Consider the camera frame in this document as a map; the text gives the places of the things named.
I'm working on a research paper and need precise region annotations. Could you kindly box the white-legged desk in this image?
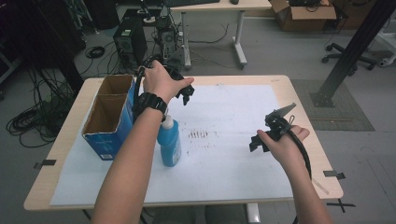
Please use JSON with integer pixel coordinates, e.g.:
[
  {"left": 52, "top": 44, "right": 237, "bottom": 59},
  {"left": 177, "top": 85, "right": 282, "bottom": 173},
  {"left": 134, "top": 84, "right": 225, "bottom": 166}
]
[{"left": 169, "top": 0, "right": 273, "bottom": 70}]

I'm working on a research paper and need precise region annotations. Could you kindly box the black keyboard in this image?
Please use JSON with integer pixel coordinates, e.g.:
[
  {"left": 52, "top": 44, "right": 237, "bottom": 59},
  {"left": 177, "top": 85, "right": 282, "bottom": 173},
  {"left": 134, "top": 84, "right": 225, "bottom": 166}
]
[{"left": 163, "top": 0, "right": 220, "bottom": 8}]

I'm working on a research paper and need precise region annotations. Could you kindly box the white paper sheet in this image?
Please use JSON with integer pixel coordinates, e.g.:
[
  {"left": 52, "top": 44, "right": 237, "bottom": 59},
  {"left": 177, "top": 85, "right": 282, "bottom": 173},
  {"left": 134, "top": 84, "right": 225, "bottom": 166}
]
[{"left": 49, "top": 83, "right": 295, "bottom": 207}]

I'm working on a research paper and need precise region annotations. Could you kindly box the blue bottle with white cap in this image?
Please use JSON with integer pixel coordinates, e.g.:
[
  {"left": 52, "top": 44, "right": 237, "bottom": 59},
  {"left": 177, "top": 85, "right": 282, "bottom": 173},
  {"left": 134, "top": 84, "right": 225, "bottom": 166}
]
[{"left": 156, "top": 114, "right": 182, "bottom": 168}]

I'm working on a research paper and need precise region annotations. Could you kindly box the black tape strip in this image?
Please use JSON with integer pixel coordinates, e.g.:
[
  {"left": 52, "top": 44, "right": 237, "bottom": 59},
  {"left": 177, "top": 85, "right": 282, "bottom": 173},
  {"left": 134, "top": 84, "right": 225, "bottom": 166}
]
[
  {"left": 33, "top": 159, "right": 58, "bottom": 170},
  {"left": 322, "top": 170, "right": 347, "bottom": 180}
]

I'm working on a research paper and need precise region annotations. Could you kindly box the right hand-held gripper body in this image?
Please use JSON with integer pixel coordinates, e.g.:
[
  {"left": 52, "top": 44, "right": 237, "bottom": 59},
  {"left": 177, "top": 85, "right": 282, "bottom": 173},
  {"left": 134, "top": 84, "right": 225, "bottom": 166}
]
[{"left": 264, "top": 103, "right": 297, "bottom": 140}]

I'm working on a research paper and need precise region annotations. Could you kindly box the dark floor mat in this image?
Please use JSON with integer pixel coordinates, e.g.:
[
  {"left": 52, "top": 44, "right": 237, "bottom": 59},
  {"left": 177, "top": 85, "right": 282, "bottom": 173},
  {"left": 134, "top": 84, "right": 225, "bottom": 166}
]
[{"left": 290, "top": 78, "right": 375, "bottom": 133}]

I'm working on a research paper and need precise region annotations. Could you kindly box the brown cardboard box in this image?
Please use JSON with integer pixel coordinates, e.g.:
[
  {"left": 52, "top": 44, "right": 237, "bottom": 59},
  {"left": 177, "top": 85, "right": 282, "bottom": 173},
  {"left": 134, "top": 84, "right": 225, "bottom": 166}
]
[{"left": 269, "top": 0, "right": 337, "bottom": 33}]

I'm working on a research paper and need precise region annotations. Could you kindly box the black wristwatch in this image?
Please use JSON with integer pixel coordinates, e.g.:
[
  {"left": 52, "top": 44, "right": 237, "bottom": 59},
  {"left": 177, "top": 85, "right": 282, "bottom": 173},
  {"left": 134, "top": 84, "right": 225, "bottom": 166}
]
[{"left": 133, "top": 91, "right": 169, "bottom": 122}]

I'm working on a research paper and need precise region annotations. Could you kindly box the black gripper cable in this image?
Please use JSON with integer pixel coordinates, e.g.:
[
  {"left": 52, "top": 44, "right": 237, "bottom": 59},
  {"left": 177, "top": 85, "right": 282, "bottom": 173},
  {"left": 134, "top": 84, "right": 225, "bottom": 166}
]
[
  {"left": 132, "top": 65, "right": 148, "bottom": 122},
  {"left": 287, "top": 129, "right": 313, "bottom": 181}
]

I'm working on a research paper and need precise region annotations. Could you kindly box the person's right hand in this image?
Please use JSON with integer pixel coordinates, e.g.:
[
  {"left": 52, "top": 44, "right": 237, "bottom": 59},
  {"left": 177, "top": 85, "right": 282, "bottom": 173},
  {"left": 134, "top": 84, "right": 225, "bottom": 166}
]
[{"left": 256, "top": 124, "right": 311, "bottom": 175}]

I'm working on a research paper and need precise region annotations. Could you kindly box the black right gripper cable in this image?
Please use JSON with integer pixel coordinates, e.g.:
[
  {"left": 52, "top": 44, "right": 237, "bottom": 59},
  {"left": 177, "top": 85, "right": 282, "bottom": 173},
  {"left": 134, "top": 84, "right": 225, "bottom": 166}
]
[{"left": 287, "top": 129, "right": 313, "bottom": 181}]

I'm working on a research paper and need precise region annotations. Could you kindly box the light wooden table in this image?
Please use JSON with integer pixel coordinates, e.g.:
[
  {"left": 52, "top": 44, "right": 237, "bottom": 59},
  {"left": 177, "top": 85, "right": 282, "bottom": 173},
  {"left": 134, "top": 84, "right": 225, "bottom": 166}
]
[{"left": 23, "top": 74, "right": 345, "bottom": 213}]

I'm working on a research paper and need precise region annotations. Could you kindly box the black office chair base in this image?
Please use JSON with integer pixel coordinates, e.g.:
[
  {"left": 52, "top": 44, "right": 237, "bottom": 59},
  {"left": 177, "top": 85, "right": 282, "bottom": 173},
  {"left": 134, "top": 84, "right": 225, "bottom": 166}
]
[{"left": 321, "top": 42, "right": 378, "bottom": 77}]

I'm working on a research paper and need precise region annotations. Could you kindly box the open computer case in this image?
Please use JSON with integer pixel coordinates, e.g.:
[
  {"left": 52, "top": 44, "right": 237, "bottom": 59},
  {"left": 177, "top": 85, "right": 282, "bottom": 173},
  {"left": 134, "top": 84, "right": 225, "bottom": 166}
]
[{"left": 154, "top": 17, "right": 179, "bottom": 61}]

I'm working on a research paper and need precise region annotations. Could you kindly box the white table leg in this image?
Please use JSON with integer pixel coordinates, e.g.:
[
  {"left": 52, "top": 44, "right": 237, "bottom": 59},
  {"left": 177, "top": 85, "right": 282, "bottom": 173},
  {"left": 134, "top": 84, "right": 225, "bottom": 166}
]
[{"left": 246, "top": 203, "right": 262, "bottom": 224}]

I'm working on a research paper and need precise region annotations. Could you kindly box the bundle of black floor cables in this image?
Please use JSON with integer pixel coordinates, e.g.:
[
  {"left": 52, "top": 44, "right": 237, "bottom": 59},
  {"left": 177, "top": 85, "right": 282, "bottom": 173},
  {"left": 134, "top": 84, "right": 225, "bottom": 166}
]
[{"left": 6, "top": 66, "right": 78, "bottom": 149}]

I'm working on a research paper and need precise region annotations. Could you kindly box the coiled black cable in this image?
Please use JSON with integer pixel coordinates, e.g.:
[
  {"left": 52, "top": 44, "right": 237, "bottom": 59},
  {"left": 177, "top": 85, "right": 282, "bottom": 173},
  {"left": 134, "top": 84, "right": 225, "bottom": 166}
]
[{"left": 84, "top": 46, "right": 106, "bottom": 60}]

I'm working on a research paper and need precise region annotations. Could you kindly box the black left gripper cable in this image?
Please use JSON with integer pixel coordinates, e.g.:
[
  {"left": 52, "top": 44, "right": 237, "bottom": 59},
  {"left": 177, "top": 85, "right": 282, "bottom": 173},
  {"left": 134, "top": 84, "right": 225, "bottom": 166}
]
[{"left": 132, "top": 65, "right": 148, "bottom": 122}]

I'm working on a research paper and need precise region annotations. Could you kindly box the black computer tower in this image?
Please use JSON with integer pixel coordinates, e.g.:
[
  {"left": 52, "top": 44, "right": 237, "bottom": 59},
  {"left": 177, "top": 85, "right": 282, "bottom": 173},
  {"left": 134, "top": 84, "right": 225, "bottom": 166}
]
[{"left": 112, "top": 17, "right": 149, "bottom": 72}]

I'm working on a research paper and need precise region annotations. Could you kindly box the blue cardboard box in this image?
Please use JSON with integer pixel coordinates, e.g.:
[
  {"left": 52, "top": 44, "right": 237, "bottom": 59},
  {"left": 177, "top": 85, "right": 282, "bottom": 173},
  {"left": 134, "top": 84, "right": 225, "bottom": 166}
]
[{"left": 81, "top": 74, "right": 138, "bottom": 161}]

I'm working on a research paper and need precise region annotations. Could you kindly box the person's left hand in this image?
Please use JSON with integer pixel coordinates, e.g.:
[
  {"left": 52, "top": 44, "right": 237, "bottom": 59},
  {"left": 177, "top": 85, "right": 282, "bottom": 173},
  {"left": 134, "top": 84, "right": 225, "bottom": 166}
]
[{"left": 141, "top": 60, "right": 194, "bottom": 105}]

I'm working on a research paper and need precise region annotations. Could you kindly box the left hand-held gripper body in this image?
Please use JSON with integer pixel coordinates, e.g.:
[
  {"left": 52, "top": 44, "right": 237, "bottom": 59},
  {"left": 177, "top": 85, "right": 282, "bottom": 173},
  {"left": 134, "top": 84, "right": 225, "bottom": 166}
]
[{"left": 143, "top": 49, "right": 185, "bottom": 80}]

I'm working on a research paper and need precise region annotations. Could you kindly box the black tape cross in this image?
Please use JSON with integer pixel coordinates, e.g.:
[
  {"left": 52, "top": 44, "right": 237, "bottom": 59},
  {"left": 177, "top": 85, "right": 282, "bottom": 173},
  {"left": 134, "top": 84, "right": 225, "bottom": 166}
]
[{"left": 326, "top": 199, "right": 357, "bottom": 214}]

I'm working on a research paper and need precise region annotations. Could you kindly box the black metal post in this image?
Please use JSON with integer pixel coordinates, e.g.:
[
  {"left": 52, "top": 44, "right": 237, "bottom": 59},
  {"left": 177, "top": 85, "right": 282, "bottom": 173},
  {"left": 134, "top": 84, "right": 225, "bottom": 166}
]
[{"left": 309, "top": 0, "right": 396, "bottom": 108}]

